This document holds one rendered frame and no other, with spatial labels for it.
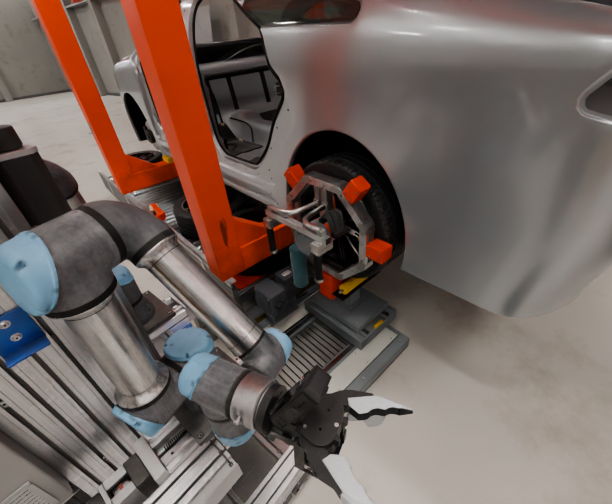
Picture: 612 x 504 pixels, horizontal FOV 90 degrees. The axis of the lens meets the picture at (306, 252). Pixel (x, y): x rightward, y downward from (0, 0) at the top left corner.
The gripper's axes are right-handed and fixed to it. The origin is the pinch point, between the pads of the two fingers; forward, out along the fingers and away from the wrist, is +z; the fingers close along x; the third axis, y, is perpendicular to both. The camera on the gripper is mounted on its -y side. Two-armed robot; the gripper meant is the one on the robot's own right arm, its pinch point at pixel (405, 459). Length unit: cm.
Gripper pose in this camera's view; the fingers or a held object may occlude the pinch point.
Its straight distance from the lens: 47.2
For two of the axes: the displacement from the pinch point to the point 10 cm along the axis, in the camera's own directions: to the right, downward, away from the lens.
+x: -4.4, 4.4, -7.9
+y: 0.2, 8.8, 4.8
